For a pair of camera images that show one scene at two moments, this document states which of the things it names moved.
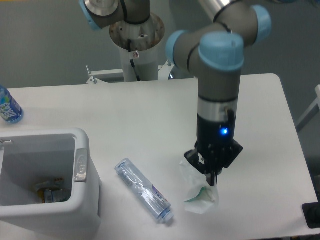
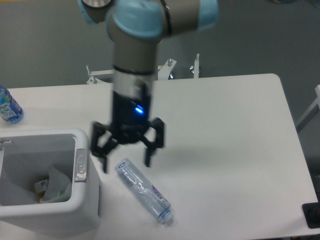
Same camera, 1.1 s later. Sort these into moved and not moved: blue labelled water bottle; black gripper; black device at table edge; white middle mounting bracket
Moved: black gripper
Not moved: black device at table edge; blue labelled water bottle; white middle mounting bracket
